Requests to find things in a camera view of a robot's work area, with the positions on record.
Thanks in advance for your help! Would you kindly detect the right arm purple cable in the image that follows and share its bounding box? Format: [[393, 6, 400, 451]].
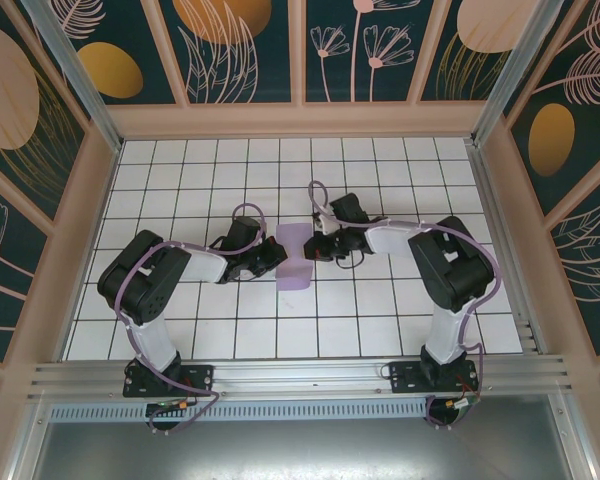
[[307, 180, 501, 431]]

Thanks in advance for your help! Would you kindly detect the purple paper sheet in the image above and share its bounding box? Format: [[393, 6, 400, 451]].
[[274, 223, 314, 294]]

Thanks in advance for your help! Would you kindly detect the grey metal sheet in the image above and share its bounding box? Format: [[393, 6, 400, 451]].
[[9, 418, 600, 480]]

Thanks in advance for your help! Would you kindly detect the grey slotted cable duct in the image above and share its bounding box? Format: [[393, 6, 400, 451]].
[[47, 397, 431, 424]]

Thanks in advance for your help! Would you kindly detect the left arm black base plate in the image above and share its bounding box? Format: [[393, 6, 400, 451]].
[[122, 363, 216, 399]]

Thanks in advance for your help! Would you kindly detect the aluminium side rail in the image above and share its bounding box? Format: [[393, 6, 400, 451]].
[[466, 142, 549, 357]]

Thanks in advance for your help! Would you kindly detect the aluminium mounting rail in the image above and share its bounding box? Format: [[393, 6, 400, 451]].
[[27, 352, 575, 407]]

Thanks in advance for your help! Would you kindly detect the right gripper thin black cable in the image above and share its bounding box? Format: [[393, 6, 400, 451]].
[[333, 249, 367, 272]]

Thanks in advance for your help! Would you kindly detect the aluminium frame post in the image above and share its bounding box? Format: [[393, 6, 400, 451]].
[[468, 0, 567, 147], [19, 0, 127, 154]]

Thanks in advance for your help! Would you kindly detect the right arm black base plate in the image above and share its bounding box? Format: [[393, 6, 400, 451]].
[[388, 358, 481, 397]]

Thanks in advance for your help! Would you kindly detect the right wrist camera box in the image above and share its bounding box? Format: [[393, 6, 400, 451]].
[[313, 212, 339, 236]]

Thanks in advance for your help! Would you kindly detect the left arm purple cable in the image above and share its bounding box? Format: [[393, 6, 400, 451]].
[[114, 202, 226, 436]]

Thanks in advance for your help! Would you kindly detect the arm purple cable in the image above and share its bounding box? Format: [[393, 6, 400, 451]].
[[307, 180, 501, 431], [114, 202, 226, 436]]

